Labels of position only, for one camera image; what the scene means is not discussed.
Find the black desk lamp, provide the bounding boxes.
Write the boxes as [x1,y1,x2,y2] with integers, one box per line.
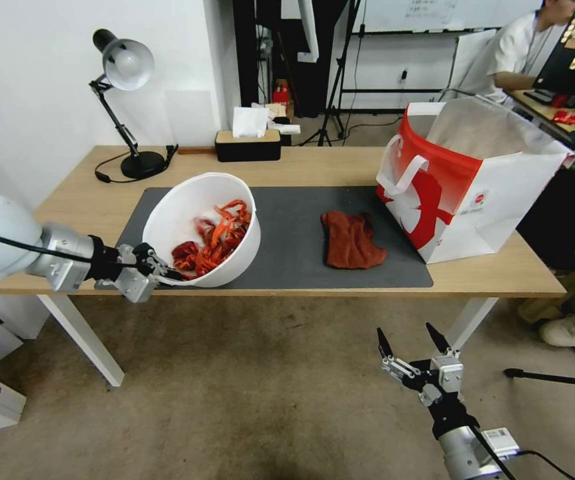
[89,28,167,180]

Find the dark grey table mat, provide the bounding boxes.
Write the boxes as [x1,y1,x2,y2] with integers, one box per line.
[116,186,434,291]

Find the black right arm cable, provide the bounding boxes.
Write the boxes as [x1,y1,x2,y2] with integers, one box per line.
[469,423,575,480]

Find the whiteboard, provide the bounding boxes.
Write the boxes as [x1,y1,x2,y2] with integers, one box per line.
[351,0,544,35]

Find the black tripod stand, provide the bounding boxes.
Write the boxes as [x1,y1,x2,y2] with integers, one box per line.
[298,0,364,148]

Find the orange cooked crayfish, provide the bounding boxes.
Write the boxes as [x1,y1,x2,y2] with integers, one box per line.
[211,199,252,241]

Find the wooden table white legs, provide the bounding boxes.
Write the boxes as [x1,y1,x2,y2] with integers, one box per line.
[0,145,568,389]

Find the dark red cooked crayfish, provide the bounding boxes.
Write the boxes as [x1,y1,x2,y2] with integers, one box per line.
[171,241,202,271]

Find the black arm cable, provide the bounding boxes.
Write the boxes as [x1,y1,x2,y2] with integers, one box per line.
[0,225,96,262]
[469,423,575,480]

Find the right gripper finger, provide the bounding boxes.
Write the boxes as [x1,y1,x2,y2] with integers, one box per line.
[425,322,462,359]
[376,327,422,387]

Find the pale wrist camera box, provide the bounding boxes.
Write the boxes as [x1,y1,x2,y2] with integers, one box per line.
[430,352,465,397]
[115,267,157,305]

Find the wooden office desk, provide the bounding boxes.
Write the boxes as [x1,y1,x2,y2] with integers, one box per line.
[504,87,575,147]

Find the black keyboard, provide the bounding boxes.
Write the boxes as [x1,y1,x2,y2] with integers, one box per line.
[523,88,557,105]

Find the white round container bowl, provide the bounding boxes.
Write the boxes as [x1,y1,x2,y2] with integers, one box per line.
[142,172,262,289]

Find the red fire extinguisher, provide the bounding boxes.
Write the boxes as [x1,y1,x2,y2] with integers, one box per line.
[271,79,292,107]

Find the black tripod leg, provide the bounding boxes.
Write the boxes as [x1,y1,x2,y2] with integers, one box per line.
[503,367,575,391]

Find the red white takeout bag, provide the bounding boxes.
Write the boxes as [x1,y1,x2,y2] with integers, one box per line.
[375,97,575,265]

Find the white paper roll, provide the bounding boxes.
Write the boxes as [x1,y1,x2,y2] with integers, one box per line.
[267,116,302,136]

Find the black tissue box wooden lid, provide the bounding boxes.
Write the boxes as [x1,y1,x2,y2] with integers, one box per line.
[214,129,283,164]

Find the white reflector board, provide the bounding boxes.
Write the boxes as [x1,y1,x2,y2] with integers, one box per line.
[449,29,500,95]

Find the white cabinet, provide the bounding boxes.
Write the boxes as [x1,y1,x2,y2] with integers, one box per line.
[0,289,51,374]

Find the rust red towel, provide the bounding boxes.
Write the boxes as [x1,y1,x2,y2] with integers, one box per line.
[321,209,388,271]

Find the black lamp cable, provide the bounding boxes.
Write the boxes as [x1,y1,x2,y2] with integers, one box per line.
[94,144,179,184]

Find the white tissue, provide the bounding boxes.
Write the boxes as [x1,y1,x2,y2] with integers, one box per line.
[231,105,270,140]

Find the person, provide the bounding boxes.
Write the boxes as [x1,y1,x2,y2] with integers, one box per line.
[466,0,575,107]
[515,119,575,351]

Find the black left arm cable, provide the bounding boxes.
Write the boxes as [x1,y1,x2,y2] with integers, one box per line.
[0,225,96,262]

